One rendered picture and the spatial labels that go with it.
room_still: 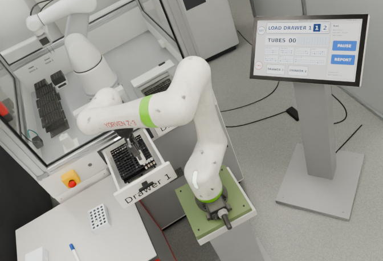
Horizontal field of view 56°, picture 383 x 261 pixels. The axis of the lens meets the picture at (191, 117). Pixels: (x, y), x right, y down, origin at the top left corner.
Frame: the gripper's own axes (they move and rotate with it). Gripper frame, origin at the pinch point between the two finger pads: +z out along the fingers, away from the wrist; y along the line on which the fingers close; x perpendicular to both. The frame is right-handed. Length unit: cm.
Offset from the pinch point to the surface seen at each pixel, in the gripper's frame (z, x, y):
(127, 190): 4.3, -9.1, 13.2
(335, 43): -18, 101, -3
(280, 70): -8, 78, -13
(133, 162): 4.3, -5.1, -3.9
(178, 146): 25.8, 15.2, -28.6
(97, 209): 16.1, -30.2, 5.7
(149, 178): 4.8, 1.5, 10.9
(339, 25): -24, 105, -5
